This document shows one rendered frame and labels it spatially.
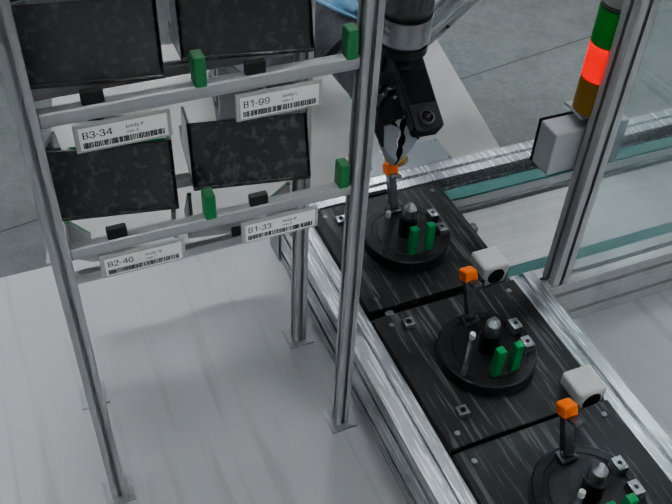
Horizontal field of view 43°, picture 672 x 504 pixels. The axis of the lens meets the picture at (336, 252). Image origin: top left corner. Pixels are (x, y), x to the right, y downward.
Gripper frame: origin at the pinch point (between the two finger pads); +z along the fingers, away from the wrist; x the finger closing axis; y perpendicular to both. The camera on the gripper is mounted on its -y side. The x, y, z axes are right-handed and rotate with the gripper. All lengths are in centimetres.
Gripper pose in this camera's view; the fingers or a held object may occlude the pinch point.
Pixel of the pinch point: (396, 160)
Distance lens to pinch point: 134.4
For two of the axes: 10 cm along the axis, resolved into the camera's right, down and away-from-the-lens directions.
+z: -0.4, 7.2, 6.9
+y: -3.9, -6.5, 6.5
